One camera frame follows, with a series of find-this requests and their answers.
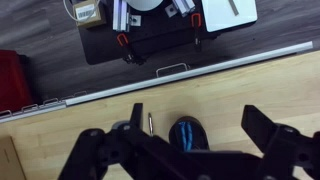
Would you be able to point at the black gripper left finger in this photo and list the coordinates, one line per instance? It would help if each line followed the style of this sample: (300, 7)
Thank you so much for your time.
(100, 153)

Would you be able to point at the metal corner bracket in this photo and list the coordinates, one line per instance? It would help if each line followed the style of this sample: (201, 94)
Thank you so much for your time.
(171, 10)
(135, 21)

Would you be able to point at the grey strip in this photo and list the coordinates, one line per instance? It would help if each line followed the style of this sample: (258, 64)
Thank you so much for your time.
(233, 7)

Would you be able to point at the red box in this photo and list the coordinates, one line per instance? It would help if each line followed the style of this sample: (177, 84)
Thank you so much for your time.
(13, 80)

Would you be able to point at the white round object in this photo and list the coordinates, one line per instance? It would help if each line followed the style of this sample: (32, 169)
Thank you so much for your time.
(145, 4)

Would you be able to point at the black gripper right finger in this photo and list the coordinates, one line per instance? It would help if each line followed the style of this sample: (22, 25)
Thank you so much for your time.
(266, 130)

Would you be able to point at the short aluminium extrusion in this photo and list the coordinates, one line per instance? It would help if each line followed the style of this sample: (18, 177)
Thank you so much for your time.
(183, 5)

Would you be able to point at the cardboard box with barcode label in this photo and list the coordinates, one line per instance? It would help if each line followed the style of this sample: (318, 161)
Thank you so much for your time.
(85, 13)

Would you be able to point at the aluminium table edge rail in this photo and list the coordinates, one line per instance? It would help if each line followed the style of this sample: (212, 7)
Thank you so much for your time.
(200, 70)

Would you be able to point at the long aluminium extrusion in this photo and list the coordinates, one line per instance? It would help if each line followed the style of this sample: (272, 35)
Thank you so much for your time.
(120, 16)

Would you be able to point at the black vessel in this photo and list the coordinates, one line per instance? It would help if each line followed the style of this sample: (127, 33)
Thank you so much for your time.
(201, 133)

